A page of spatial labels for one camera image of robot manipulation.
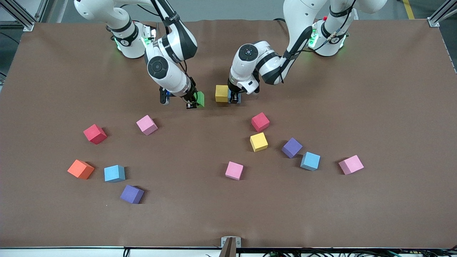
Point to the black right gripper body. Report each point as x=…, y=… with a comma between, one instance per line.
x=190, y=96

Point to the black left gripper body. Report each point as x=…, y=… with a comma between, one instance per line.
x=232, y=89

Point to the blue foam cube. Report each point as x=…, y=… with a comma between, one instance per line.
x=310, y=161
x=114, y=174
x=240, y=99

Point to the green foam cube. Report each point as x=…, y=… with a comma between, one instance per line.
x=200, y=99

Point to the yellow foam cube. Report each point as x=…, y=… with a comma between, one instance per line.
x=259, y=142
x=221, y=93

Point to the red foam cube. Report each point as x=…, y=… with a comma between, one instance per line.
x=260, y=121
x=95, y=134

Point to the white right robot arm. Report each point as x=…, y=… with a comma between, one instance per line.
x=171, y=71

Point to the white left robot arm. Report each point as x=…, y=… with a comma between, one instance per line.
x=303, y=18

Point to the pink foam cube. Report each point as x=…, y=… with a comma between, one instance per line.
x=234, y=170
x=351, y=164
x=146, y=125

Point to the purple foam cube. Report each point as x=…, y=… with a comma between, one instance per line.
x=292, y=147
x=132, y=194

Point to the brown table cover sheet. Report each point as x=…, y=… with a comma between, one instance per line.
x=214, y=214

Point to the orange foam cube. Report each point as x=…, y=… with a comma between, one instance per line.
x=80, y=169

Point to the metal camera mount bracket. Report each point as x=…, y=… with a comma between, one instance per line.
x=231, y=246

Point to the aluminium frame post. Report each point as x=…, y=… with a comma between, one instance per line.
x=437, y=18
x=21, y=19

